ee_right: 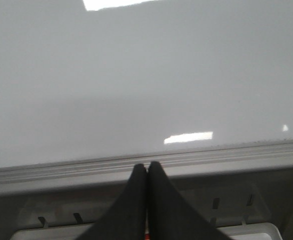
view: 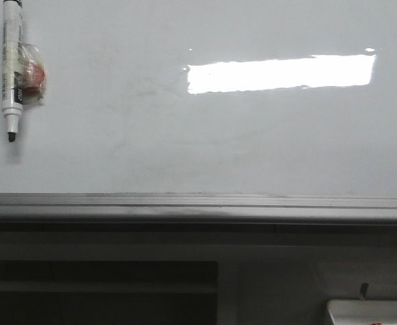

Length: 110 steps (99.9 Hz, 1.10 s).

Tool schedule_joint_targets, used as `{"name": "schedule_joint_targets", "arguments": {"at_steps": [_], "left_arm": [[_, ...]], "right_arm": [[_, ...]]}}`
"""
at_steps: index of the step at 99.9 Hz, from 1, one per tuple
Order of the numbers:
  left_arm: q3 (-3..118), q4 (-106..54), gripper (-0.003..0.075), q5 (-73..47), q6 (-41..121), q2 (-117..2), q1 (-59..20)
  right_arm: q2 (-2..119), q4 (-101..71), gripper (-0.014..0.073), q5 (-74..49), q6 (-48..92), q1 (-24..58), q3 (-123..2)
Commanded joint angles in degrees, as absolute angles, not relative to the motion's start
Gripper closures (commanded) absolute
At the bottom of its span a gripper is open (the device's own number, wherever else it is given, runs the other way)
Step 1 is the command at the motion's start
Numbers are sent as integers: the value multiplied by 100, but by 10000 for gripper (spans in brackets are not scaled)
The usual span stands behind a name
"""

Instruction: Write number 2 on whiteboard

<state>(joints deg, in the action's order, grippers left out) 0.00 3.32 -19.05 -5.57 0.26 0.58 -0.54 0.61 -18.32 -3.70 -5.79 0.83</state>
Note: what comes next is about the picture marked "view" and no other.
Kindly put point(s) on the grey aluminium whiteboard frame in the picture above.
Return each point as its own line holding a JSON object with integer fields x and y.
{"x": 196, "y": 208}

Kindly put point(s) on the left metal hook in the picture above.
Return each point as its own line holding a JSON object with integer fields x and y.
{"x": 363, "y": 291}

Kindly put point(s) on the white black whiteboard marker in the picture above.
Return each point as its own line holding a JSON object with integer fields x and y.
{"x": 13, "y": 71}

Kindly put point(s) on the white whiteboard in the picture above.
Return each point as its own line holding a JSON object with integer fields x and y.
{"x": 252, "y": 97}

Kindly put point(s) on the white tray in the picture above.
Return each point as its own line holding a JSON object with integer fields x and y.
{"x": 361, "y": 312}

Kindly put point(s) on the red magnet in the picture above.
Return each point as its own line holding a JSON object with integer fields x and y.
{"x": 34, "y": 77}

